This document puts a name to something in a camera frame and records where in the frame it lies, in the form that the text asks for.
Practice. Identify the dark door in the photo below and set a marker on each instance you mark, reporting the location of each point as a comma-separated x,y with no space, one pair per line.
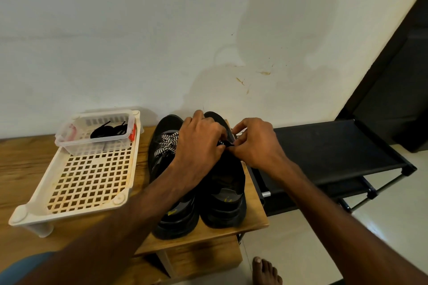
394,94

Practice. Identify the black shoe rack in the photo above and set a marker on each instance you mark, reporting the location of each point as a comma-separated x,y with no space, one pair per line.
327,151

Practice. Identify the red label sticker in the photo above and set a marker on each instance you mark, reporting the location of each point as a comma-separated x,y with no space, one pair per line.
132,133

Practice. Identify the black white patterned shoelace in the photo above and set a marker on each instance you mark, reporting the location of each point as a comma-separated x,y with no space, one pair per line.
239,133
166,141

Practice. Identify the person's left hand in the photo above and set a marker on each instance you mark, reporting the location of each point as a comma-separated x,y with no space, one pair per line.
197,151

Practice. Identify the black shoe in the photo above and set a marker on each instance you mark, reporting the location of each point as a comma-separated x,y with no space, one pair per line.
177,218
224,194

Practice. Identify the large white plastic tray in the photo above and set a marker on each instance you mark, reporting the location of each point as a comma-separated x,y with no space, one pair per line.
87,181

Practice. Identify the person's right hand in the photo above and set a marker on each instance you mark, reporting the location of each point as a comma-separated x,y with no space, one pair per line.
261,148

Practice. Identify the person's blue shorts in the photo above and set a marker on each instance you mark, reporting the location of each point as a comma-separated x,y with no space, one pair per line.
27,269

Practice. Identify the small white plastic basket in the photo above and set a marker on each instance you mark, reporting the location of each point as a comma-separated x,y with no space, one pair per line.
73,146

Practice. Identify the low wooden table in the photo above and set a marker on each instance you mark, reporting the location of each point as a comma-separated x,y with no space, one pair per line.
20,174

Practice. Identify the person's right forearm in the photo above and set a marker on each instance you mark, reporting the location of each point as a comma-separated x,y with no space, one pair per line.
348,228

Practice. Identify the person's left forearm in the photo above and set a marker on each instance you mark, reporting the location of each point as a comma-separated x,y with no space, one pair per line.
107,234

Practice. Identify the black shoelaces bundle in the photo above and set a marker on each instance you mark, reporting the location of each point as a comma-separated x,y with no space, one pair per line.
104,132

